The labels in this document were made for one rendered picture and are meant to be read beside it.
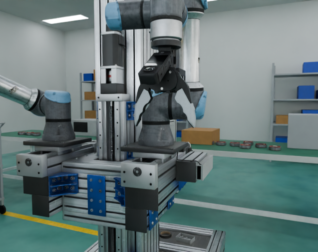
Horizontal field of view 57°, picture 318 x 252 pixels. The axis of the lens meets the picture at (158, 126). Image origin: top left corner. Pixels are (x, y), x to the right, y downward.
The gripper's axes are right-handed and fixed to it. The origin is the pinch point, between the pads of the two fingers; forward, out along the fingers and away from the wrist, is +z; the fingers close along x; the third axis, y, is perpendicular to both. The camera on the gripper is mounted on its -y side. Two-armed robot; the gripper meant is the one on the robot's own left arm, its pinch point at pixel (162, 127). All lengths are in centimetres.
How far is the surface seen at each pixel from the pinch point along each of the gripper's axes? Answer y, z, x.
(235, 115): 632, 25, 37
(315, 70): 565, -66, -115
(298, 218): 213, 97, -55
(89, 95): 607, -23, 415
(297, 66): 623, -80, -89
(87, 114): 608, 27, 421
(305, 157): 209, 41, -58
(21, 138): 234, 42, 277
